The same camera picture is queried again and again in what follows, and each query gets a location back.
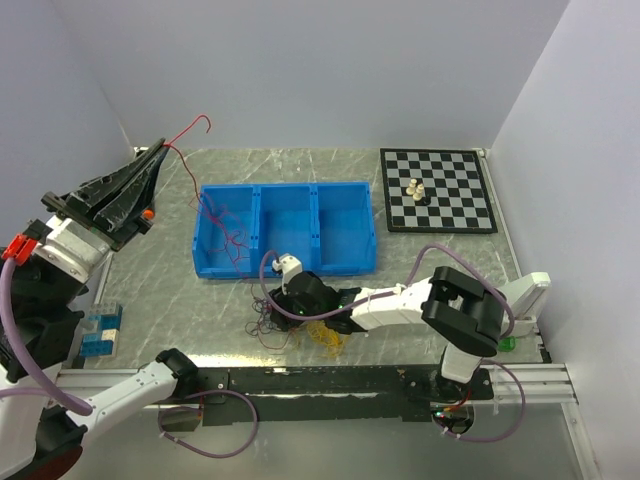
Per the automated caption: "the black and white chessboard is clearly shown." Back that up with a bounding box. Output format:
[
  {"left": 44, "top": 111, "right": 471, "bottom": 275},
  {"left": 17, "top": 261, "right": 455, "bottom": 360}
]
[{"left": 380, "top": 148, "right": 498, "bottom": 234}]

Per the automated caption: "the cream chess piece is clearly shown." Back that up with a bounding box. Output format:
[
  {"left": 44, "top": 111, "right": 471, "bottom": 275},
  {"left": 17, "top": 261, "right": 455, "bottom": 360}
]
[
  {"left": 412, "top": 184, "right": 424, "bottom": 202},
  {"left": 406, "top": 178, "right": 417, "bottom": 196}
]

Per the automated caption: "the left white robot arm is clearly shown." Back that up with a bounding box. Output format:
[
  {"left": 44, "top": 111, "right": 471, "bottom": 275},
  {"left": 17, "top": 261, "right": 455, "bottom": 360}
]
[{"left": 1, "top": 140, "right": 198, "bottom": 479}]

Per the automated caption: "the cream chess piece left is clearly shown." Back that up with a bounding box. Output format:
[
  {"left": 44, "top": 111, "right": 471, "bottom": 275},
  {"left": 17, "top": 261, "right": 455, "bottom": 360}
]
[{"left": 406, "top": 178, "right": 417, "bottom": 196}]

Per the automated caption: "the coloured wire bundle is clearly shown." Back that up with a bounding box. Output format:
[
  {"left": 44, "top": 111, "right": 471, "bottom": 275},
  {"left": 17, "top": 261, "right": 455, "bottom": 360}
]
[{"left": 244, "top": 294, "right": 351, "bottom": 359}]

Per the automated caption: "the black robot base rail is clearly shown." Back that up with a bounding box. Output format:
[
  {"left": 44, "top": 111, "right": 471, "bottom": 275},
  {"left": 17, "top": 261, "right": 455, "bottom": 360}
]
[{"left": 194, "top": 365, "right": 494, "bottom": 422}]

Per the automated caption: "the cream chess piece right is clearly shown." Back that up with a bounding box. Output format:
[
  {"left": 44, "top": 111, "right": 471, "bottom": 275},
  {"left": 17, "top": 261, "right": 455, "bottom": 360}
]
[{"left": 412, "top": 184, "right": 424, "bottom": 202}]

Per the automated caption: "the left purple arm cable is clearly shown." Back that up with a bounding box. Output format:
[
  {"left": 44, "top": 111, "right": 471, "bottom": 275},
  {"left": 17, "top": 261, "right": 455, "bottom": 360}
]
[{"left": 0, "top": 254, "right": 260, "bottom": 458}]

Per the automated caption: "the blue three-compartment bin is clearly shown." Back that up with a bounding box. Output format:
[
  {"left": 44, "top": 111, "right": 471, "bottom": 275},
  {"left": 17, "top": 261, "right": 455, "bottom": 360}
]
[{"left": 192, "top": 182, "right": 377, "bottom": 279}]

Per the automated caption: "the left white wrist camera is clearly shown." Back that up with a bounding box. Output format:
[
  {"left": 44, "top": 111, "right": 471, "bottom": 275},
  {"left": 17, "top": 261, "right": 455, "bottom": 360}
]
[{"left": 1, "top": 233, "right": 39, "bottom": 266}]

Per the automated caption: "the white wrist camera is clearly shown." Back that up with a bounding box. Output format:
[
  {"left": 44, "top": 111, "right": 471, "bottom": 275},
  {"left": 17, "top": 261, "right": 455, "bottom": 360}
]
[
  {"left": 271, "top": 253, "right": 304, "bottom": 295},
  {"left": 1, "top": 233, "right": 39, "bottom": 266}
]

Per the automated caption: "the blue white brick stack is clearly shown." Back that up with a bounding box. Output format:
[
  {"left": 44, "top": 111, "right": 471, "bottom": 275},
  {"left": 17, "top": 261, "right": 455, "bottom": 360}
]
[{"left": 78, "top": 301, "right": 123, "bottom": 359}]

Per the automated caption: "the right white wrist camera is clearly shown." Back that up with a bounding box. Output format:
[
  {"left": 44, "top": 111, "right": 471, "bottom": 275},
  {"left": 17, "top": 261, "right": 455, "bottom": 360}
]
[{"left": 271, "top": 253, "right": 304, "bottom": 295}]

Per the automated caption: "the green small object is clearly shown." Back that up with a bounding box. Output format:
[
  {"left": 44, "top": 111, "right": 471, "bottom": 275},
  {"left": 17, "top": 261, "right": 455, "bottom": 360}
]
[{"left": 498, "top": 336, "right": 517, "bottom": 352}]

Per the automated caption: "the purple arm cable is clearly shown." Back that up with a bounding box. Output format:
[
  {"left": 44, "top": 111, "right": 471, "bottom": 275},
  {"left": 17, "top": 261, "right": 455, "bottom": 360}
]
[
  {"left": 258, "top": 243, "right": 527, "bottom": 444},
  {"left": 0, "top": 254, "right": 260, "bottom": 458}
]

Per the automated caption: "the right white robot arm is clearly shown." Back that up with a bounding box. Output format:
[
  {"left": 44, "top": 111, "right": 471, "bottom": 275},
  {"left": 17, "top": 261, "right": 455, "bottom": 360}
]
[{"left": 268, "top": 267, "right": 504, "bottom": 399}]

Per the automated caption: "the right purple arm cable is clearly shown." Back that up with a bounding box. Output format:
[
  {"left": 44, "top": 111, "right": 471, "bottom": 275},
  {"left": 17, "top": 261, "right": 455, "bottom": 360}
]
[{"left": 258, "top": 243, "right": 527, "bottom": 444}]

